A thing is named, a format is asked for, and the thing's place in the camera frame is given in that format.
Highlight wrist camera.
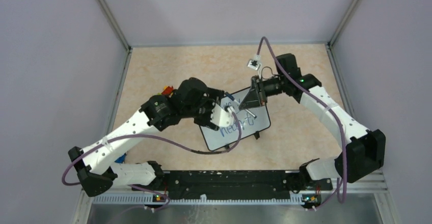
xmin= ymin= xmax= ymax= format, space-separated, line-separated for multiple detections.
xmin=247 ymin=54 xmax=262 ymax=71
xmin=210 ymin=104 xmax=236 ymax=127

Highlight black framed whiteboard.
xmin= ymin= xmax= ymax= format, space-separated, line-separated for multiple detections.
xmin=199 ymin=88 xmax=271 ymax=151

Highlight white slotted cable duct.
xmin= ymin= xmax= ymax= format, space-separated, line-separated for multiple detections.
xmin=93 ymin=193 xmax=305 ymax=205

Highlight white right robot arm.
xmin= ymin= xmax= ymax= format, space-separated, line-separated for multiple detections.
xmin=239 ymin=53 xmax=386 ymax=189

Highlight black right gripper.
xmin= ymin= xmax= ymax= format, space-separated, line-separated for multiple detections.
xmin=239 ymin=75 xmax=287 ymax=110

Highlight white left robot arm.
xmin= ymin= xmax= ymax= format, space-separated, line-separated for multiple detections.
xmin=68 ymin=77 xmax=235 ymax=197

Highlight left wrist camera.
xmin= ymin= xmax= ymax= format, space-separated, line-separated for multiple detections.
xmin=210 ymin=104 xmax=236 ymax=127

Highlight aluminium frame rails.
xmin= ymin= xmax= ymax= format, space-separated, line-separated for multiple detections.
xmin=72 ymin=0 xmax=399 ymax=224

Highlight colourful toy brick car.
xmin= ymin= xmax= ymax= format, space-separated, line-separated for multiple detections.
xmin=161 ymin=86 xmax=174 ymax=96

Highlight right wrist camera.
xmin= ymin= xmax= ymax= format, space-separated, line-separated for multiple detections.
xmin=247 ymin=54 xmax=262 ymax=71

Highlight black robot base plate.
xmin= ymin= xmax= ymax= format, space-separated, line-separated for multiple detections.
xmin=142 ymin=170 xmax=334 ymax=192

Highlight blue toy car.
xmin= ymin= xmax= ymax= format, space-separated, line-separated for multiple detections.
xmin=115 ymin=153 xmax=127 ymax=163

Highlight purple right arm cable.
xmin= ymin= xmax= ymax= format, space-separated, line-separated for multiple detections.
xmin=256 ymin=36 xmax=349 ymax=210

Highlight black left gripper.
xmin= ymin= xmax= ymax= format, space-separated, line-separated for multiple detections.
xmin=182 ymin=87 xmax=224 ymax=129

